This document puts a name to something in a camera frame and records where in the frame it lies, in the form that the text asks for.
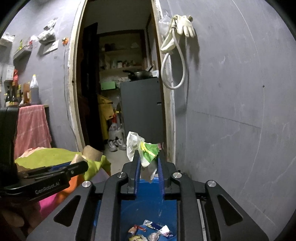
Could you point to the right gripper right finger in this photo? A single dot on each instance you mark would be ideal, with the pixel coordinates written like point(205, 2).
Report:
point(164, 174)

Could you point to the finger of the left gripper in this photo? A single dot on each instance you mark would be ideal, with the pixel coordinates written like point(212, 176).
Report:
point(43, 171)
point(52, 173)

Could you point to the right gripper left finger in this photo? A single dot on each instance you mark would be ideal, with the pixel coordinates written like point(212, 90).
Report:
point(133, 176)

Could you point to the green white wrapper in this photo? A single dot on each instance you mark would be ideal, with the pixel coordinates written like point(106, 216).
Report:
point(148, 154)

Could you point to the brown paper scrap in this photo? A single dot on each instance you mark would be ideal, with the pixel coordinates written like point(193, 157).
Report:
point(88, 154)

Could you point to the trash pile in bucket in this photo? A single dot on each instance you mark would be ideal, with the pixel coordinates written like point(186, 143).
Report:
point(150, 231)

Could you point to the person's left hand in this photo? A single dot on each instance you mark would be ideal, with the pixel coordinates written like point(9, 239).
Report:
point(16, 221)

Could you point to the blue plastic bucket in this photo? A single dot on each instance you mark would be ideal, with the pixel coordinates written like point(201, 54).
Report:
point(148, 204)

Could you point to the colourful patchwork table cloth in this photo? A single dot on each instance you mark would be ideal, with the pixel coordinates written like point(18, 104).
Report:
point(88, 165)

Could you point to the pair of sneakers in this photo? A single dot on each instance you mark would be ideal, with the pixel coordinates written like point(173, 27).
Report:
point(116, 144)

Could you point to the pink checked cloth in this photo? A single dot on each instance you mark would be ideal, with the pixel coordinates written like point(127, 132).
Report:
point(32, 129)

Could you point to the dark grey cabinet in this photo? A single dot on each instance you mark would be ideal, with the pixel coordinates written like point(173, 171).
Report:
point(142, 110)

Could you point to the yellow bag in pantry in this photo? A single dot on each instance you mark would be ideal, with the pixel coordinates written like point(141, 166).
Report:
point(106, 113)

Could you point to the dark sauce bottle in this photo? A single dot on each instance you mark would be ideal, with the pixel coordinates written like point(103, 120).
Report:
point(14, 100)

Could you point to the black wok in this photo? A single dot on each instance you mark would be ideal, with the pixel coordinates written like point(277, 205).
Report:
point(138, 75)

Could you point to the white rubber gloves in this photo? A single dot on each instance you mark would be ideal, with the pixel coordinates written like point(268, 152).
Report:
point(184, 26)

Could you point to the wooden door frame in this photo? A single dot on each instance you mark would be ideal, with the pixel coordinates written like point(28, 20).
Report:
point(168, 95)

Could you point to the grey wall shelf rack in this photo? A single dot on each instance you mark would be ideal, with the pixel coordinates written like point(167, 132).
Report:
point(25, 51)

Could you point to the wall switch plate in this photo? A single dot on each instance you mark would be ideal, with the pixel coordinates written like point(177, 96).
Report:
point(50, 47)

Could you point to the orange wall hook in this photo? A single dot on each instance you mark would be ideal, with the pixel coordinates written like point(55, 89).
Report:
point(65, 41)

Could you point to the white wall basket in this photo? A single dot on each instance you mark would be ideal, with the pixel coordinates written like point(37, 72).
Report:
point(7, 39)

